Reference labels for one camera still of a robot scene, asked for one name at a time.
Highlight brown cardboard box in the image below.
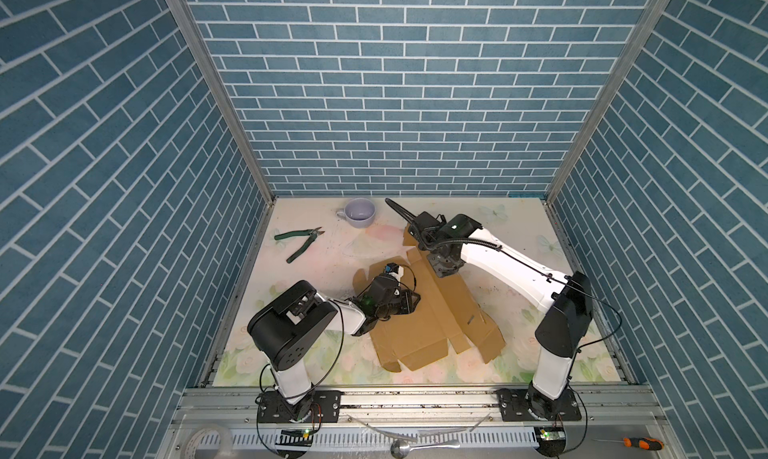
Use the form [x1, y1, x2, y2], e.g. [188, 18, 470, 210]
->
[369, 232, 506, 373]

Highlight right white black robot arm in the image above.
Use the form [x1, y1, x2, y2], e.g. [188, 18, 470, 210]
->
[406, 212, 593, 406]

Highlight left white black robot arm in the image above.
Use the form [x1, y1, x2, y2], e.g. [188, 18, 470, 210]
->
[247, 266, 421, 406]

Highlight lavender ceramic cup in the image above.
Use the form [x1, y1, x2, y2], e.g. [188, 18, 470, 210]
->
[336, 198, 376, 229]

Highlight metal spoon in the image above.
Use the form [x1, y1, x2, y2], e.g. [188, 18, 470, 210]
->
[390, 439, 461, 459]

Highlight clear tape roll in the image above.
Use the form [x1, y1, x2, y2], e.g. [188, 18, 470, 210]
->
[179, 424, 236, 459]

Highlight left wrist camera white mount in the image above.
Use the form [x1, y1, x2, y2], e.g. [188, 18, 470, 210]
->
[385, 263, 403, 281]

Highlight green handled pliers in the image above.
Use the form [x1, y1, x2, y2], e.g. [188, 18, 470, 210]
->
[274, 226, 326, 265]

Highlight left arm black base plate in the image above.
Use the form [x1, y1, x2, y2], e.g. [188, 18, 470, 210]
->
[258, 390, 342, 424]

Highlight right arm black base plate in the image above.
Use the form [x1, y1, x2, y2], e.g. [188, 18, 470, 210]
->
[495, 387, 582, 422]

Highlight aluminium front rail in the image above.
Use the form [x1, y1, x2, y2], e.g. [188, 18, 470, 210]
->
[172, 383, 667, 428]

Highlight orange handled screwdriver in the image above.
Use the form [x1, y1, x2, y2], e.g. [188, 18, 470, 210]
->
[597, 437, 665, 451]

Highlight aluminium corner post right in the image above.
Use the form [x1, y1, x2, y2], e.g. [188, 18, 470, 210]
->
[544, 0, 671, 209]

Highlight aluminium corner post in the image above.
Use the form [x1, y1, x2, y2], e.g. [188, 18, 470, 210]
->
[544, 0, 671, 209]
[165, 0, 275, 206]

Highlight aluminium corner post left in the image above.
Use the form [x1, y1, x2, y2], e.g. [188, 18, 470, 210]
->
[165, 0, 275, 206]

